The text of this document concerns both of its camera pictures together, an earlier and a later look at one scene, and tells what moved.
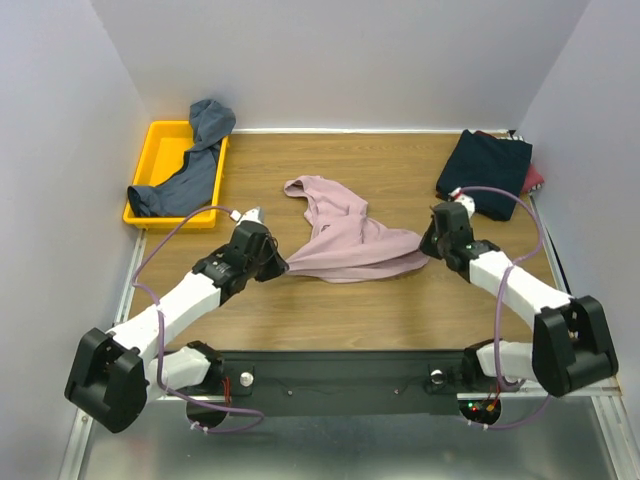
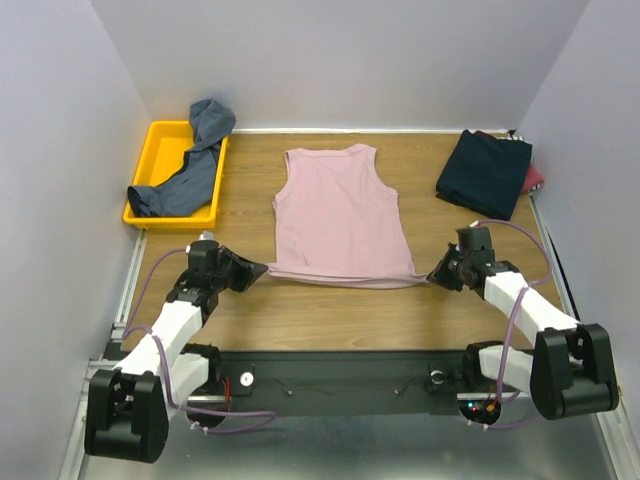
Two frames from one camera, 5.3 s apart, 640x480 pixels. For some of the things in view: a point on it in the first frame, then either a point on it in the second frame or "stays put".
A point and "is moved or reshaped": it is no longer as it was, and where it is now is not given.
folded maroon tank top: (532, 178) stays put
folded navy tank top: (483, 161) stays put
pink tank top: (348, 245) is moved or reshaped
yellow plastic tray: (165, 147) stays put
